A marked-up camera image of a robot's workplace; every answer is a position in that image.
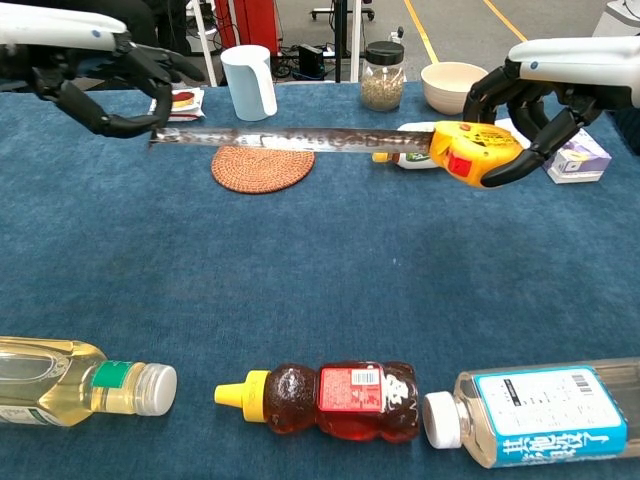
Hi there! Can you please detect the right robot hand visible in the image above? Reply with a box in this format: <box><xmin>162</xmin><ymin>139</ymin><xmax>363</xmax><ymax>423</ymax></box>
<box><xmin>462</xmin><ymin>35</ymin><xmax>640</xmax><ymax>189</ymax></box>

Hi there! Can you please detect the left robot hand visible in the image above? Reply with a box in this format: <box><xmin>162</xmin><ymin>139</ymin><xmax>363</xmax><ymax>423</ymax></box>
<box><xmin>0</xmin><ymin>2</ymin><xmax>206</xmax><ymax>140</ymax></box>

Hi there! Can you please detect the yellow tape measure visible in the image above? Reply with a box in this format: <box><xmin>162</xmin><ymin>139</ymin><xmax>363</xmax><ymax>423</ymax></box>
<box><xmin>148</xmin><ymin>121</ymin><xmax>524</xmax><ymax>190</ymax></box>

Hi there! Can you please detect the white machine housing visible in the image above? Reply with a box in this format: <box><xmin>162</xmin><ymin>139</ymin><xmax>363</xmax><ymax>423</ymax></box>
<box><xmin>592</xmin><ymin>0</ymin><xmax>640</xmax><ymax>39</ymax></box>

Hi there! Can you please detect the small purple carton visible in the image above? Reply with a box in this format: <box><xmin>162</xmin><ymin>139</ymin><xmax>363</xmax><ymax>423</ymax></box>
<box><xmin>542</xmin><ymin>128</ymin><xmax>613</xmax><ymax>185</ymax></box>

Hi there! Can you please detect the black trouser leg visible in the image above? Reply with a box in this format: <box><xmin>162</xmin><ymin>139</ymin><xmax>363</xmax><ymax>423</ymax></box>
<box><xmin>119</xmin><ymin>0</ymin><xmax>194</xmax><ymax>56</ymax></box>

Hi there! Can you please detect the beige bowl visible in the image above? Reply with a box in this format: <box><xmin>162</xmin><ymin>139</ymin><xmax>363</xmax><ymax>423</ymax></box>
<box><xmin>420</xmin><ymin>61</ymin><xmax>491</xmax><ymax>116</ymax></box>

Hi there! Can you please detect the white snack packet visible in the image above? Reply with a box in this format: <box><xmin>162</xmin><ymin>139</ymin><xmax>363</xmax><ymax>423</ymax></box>
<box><xmin>149</xmin><ymin>88</ymin><xmax>207</xmax><ymax>124</ymax></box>

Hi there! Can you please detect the white drink bottle yellow cap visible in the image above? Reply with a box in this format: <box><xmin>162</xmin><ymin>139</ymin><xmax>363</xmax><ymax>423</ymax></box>
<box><xmin>372</xmin><ymin>122</ymin><xmax>445</xmax><ymax>171</ymax></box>

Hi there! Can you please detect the red cabinet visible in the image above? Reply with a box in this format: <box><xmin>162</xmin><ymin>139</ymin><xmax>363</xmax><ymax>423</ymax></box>
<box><xmin>214</xmin><ymin>0</ymin><xmax>281</xmax><ymax>56</ymax></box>

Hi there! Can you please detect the glass jar black lid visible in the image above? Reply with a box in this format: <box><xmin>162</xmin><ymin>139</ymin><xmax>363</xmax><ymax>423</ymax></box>
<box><xmin>359</xmin><ymin>41</ymin><xmax>406</xmax><ymax>113</ymax></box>

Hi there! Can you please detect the round woven coaster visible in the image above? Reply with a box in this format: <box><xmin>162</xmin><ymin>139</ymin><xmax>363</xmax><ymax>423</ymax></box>
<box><xmin>210</xmin><ymin>145</ymin><xmax>317</xmax><ymax>195</ymax></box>

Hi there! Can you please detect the black box device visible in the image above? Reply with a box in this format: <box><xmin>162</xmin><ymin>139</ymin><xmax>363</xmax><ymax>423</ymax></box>
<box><xmin>298</xmin><ymin>43</ymin><xmax>326</xmax><ymax>81</ymax></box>

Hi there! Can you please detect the blue table mat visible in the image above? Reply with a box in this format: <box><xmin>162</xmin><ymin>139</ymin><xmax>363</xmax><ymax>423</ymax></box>
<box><xmin>0</xmin><ymin>77</ymin><xmax>640</xmax><ymax>480</ymax></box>

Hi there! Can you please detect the clear square bottle blue label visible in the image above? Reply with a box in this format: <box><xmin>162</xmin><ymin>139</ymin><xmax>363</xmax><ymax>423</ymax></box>
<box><xmin>422</xmin><ymin>357</ymin><xmax>640</xmax><ymax>470</ymax></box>

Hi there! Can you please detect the pale yellow liquid bottle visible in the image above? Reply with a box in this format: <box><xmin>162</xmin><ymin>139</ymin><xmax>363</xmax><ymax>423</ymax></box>
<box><xmin>0</xmin><ymin>335</ymin><xmax>179</xmax><ymax>428</ymax></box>

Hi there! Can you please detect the bear shaped honey bottle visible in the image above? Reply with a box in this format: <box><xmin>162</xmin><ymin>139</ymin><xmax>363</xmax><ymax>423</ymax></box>
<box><xmin>214</xmin><ymin>360</ymin><xmax>420</xmax><ymax>445</ymax></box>

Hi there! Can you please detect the white metal stand frame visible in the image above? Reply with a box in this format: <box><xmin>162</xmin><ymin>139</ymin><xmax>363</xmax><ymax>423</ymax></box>
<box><xmin>187</xmin><ymin>0</ymin><xmax>221</xmax><ymax>89</ymax></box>

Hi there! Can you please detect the white metal post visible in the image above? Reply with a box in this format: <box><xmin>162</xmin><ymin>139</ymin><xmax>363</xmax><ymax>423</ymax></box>
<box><xmin>348</xmin><ymin>0</ymin><xmax>364</xmax><ymax>84</ymax></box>

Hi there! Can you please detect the wheeled cart frame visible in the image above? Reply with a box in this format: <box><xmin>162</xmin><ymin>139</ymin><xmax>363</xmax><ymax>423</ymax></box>
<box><xmin>309</xmin><ymin>0</ymin><xmax>376</xmax><ymax>22</ymax></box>

